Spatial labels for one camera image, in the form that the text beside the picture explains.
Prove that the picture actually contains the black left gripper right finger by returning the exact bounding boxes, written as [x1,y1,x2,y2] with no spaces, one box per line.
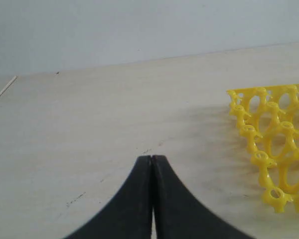
[152,155,251,239]

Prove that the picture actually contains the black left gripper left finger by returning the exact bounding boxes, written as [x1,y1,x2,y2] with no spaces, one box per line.
[67,156,152,239]

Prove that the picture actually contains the yellow plastic egg tray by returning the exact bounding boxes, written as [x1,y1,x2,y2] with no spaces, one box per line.
[227,84,299,213]

